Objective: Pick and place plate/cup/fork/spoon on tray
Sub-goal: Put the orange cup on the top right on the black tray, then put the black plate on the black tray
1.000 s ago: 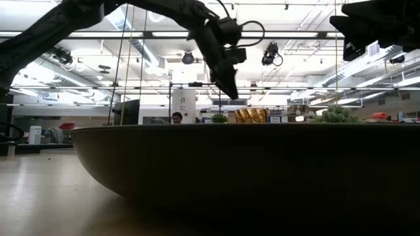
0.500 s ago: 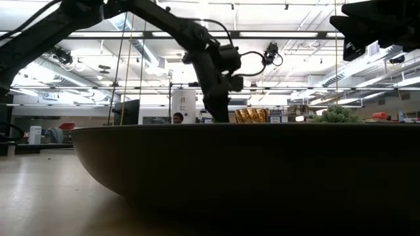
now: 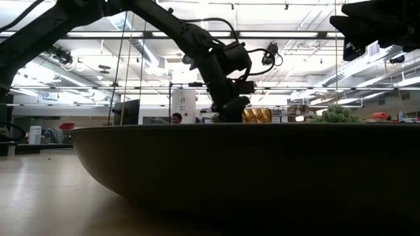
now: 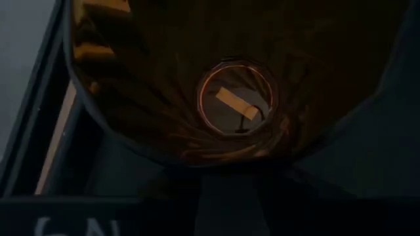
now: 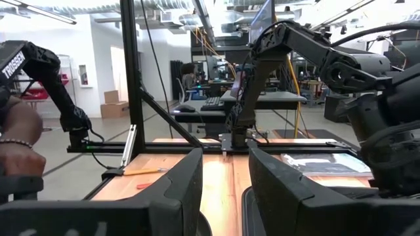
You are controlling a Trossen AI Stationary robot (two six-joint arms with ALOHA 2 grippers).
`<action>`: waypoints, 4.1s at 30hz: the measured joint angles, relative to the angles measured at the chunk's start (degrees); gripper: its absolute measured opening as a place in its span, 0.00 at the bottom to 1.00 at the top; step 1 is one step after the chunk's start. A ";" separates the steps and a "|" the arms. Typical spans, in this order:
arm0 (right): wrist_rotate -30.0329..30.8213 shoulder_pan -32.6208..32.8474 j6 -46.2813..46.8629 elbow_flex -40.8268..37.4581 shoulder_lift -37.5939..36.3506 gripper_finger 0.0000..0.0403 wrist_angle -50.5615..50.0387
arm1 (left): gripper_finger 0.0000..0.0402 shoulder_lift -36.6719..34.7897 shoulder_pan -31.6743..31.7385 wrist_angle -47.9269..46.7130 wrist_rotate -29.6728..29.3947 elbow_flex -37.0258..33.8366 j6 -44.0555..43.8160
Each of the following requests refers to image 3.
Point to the person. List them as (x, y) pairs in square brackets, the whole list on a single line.
[(176, 118)]

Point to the black computer monitor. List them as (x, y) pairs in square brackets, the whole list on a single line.
[(128, 112)]

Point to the grey cloth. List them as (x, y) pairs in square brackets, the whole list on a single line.
[(55, 134)]

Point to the blue bottle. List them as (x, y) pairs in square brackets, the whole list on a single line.
[(401, 115)]

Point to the white container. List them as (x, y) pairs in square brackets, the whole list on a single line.
[(35, 134)]

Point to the green broccoli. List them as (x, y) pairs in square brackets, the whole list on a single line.
[(335, 114)]

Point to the dark round plate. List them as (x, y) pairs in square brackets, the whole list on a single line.
[(249, 170)]

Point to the white pillar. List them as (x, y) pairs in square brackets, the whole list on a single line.
[(183, 105)]

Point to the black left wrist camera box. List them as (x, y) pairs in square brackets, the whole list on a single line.
[(234, 57)]

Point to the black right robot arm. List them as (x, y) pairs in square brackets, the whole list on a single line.
[(380, 19)]

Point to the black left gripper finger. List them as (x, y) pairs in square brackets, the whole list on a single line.
[(219, 115), (237, 109)]

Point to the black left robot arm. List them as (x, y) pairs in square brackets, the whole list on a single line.
[(170, 23)]

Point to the red box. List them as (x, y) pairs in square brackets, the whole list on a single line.
[(67, 126)]

